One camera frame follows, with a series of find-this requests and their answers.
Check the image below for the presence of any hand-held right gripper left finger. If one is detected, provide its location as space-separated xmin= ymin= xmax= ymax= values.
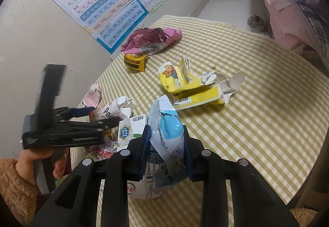
xmin=29 ymin=124 xmax=155 ymax=227

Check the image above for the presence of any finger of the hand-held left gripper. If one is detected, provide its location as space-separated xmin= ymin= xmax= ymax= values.
xmin=59 ymin=116 xmax=122 ymax=133
xmin=51 ymin=106 xmax=96 ymax=122

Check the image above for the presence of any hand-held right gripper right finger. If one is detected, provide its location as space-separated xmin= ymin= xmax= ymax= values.
xmin=181 ymin=125 xmax=300 ymax=227

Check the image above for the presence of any white wrapper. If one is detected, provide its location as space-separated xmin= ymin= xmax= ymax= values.
xmin=89 ymin=96 xmax=138 ymax=127

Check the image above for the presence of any pink paper wrapper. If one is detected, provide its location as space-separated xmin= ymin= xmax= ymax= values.
xmin=82 ymin=84 xmax=102 ymax=109

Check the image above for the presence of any white and blue plastic bag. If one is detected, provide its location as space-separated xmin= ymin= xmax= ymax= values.
xmin=148 ymin=95 xmax=186 ymax=191

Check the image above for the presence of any yellow bear print carton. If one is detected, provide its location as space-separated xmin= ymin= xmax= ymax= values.
xmin=157 ymin=55 xmax=246 ymax=110

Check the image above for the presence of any person's left forearm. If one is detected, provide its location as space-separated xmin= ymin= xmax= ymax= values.
xmin=0 ymin=158 xmax=39 ymax=227

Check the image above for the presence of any person's left hand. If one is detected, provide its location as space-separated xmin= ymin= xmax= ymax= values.
xmin=15 ymin=147 xmax=70 ymax=186

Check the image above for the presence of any white milk carton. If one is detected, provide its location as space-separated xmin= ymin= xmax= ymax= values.
xmin=117 ymin=114 xmax=165 ymax=200

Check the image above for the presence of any crumpled printed paper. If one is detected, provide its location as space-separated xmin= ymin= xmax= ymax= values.
xmin=90 ymin=129 xmax=119 ymax=161

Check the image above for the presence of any checked tablecloth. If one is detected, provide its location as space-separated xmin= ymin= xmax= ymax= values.
xmin=69 ymin=15 xmax=327 ymax=227

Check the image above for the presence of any yellow snack packet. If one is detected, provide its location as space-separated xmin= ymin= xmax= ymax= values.
xmin=124 ymin=53 xmax=148 ymax=72

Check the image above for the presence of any pink snack bag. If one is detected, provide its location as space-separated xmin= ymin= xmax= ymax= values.
xmin=121 ymin=27 xmax=183 ymax=56

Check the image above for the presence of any person's brown fuzzy clothing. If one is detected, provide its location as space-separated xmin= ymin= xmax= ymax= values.
xmin=289 ymin=208 xmax=319 ymax=227

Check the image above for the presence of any pair of shoes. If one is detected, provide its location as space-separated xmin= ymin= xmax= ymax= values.
xmin=247 ymin=14 xmax=266 ymax=31

